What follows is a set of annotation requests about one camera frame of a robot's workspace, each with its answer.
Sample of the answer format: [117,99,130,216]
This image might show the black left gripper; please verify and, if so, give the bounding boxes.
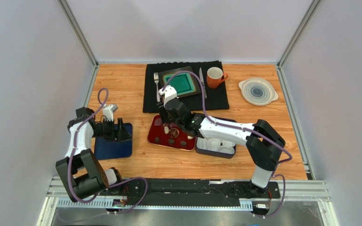
[91,118,132,142]

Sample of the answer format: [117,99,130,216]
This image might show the dark blue box lid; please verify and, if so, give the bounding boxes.
[94,137,132,160]

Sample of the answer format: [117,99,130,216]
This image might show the metal serving tongs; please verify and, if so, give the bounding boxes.
[159,107,169,131]

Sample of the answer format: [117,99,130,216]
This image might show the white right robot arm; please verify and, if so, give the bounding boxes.
[157,99,286,189]

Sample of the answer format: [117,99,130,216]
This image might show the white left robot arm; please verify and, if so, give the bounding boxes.
[56,104,132,203]

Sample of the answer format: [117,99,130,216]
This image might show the red lacquer chocolate tray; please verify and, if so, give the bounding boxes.
[147,115,196,151]

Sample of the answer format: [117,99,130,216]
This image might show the teal square plate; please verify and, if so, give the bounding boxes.
[158,66,201,97]

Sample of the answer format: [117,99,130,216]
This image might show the white paper cup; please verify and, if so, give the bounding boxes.
[222,140,236,148]
[206,138,222,152]
[218,146,235,155]
[196,137,207,150]

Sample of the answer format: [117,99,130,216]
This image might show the black cloth placemat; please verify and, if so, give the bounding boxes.
[143,61,230,113]

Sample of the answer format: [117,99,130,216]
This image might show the silver fork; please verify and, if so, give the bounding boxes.
[154,73,160,102]

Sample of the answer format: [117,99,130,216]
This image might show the silver table knife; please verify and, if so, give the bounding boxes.
[199,67,207,99]

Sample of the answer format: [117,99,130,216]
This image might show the dark blue box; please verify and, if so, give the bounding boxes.
[195,116,237,159]

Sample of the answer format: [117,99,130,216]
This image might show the orange ceramic mug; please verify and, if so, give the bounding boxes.
[206,67,229,89]

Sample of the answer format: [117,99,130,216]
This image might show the white round lid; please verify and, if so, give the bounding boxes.
[239,78,279,106]

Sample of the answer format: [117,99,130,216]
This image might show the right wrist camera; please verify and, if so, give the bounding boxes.
[158,85,178,105]

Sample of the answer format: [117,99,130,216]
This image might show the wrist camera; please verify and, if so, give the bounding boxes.
[102,104,118,121]
[158,85,178,105]

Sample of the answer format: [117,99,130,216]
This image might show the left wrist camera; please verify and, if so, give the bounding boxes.
[102,104,118,121]

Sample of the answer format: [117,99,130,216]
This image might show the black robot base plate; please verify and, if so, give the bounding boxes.
[93,178,281,208]

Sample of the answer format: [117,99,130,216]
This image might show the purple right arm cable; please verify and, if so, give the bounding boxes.
[159,71,293,219]

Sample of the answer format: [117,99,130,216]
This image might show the aluminium frame rail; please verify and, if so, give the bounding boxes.
[37,177,339,226]

